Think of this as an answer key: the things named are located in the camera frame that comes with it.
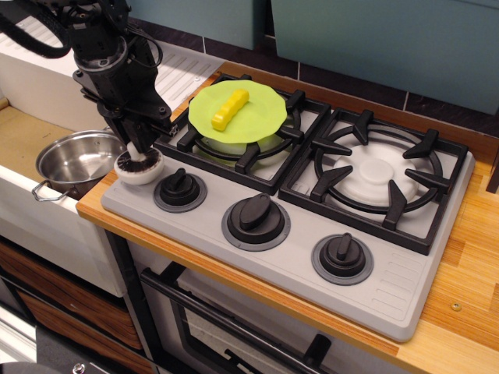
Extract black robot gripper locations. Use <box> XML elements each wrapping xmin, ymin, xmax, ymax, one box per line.
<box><xmin>75</xmin><ymin>50</ymin><xmax>172</xmax><ymax>153</ymax></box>

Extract white toy mushroom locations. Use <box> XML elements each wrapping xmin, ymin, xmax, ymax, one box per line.
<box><xmin>114</xmin><ymin>142</ymin><xmax>164</xmax><ymax>185</ymax></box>

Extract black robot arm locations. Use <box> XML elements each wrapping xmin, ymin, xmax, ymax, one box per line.
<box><xmin>43</xmin><ymin>1</ymin><xmax>172</xmax><ymax>153</ymax></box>

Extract stainless steel pot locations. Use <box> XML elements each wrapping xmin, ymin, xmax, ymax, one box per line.
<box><xmin>32</xmin><ymin>129</ymin><xmax>126</xmax><ymax>202</ymax></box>

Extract white toy sink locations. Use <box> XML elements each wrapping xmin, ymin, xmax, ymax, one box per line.
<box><xmin>0</xmin><ymin>9</ymin><xmax>225</xmax><ymax>299</ymax></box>

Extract lime green plate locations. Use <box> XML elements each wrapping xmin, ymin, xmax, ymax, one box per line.
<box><xmin>188</xmin><ymin>79</ymin><xmax>287</xmax><ymax>144</ymax></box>

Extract black left stove knob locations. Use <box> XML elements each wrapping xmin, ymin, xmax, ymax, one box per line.
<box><xmin>154</xmin><ymin>168</ymin><xmax>207</xmax><ymax>213</ymax></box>

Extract black stove knob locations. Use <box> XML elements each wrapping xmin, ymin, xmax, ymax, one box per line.
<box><xmin>154</xmin><ymin>168</ymin><xmax>207</xmax><ymax>213</ymax></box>
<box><xmin>311</xmin><ymin>233</ymin><xmax>374</xmax><ymax>286</ymax></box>
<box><xmin>221</xmin><ymin>193</ymin><xmax>291</xmax><ymax>252</ymax></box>

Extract black left burner grate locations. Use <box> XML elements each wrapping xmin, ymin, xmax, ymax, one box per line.
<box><xmin>155</xmin><ymin>74</ymin><xmax>331</xmax><ymax>195</ymax></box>

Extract black burner grate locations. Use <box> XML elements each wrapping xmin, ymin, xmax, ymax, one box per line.
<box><xmin>279</xmin><ymin>109</ymin><xmax>475</xmax><ymax>255</ymax></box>
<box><xmin>155</xmin><ymin>74</ymin><xmax>331</xmax><ymax>195</ymax></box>

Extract black middle stove knob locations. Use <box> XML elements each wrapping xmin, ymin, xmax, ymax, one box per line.
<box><xmin>221</xmin><ymin>193</ymin><xmax>291</xmax><ymax>252</ymax></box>

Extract wooden drawer fronts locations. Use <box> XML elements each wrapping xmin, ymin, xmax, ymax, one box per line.
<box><xmin>1</xmin><ymin>238</ymin><xmax>153</xmax><ymax>373</ymax></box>

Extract toy oven door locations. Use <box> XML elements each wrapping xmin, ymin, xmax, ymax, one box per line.
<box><xmin>139</xmin><ymin>262</ymin><xmax>398</xmax><ymax>373</ymax></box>

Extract grey toy stove top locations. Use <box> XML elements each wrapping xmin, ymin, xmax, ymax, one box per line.
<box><xmin>100</xmin><ymin>108</ymin><xmax>476</xmax><ymax>344</ymax></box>

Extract white right burner disc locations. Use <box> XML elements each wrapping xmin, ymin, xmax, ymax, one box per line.
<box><xmin>322</xmin><ymin>133</ymin><xmax>433</xmax><ymax>206</ymax></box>

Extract black right stove knob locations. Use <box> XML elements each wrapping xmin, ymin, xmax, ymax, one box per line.
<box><xmin>311</xmin><ymin>233</ymin><xmax>374</xmax><ymax>286</ymax></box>

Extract black right burner grate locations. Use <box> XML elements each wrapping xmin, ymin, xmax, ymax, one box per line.
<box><xmin>279</xmin><ymin>109</ymin><xmax>475</xmax><ymax>255</ymax></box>

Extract black braided cable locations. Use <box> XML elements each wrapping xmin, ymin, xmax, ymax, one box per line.
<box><xmin>0</xmin><ymin>0</ymin><xmax>73</xmax><ymax>60</ymax></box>

